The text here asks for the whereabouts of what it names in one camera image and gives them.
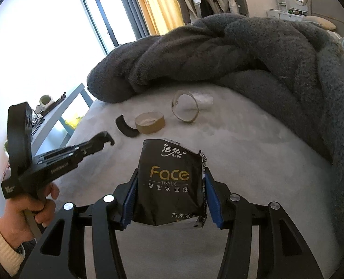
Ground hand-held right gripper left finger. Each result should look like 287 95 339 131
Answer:
19 168 139 279

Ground brown tape roll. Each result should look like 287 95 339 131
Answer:
135 112 165 135

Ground white vanity table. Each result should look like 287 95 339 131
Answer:
266 7 306 22

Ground cardboard tape core ring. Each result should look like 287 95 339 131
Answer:
172 91 200 123

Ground white tissue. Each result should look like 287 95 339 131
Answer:
194 92 214 108

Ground grey fleece duvet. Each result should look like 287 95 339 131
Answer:
87 13 344 239

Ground grey curtain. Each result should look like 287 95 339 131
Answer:
114 0 150 47

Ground light blue table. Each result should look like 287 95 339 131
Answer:
29 83 95 157

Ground grey headboard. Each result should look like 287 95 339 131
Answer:
308 0 344 31

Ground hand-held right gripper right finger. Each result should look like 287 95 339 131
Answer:
204 167 329 279

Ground person's left hand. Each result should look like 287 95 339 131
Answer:
0 184 60 252

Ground yellow plastic bag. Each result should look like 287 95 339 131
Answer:
64 116 82 128

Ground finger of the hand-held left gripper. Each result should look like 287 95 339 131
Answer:
73 132 115 163

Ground person's left forearm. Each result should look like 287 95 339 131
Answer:
0 216 25 279

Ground beige pillow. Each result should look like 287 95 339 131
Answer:
301 16 337 31

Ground dark wooden sticks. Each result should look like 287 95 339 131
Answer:
51 92 66 105

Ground yellow curtain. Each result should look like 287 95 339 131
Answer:
128 0 185 35

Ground black tissue packet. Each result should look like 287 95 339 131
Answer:
133 139 209 229

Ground black curved plastic piece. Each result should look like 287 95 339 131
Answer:
115 115 139 138

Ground grey bed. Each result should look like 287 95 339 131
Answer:
44 84 344 279

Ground black framed glass door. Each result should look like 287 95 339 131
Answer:
73 0 116 56

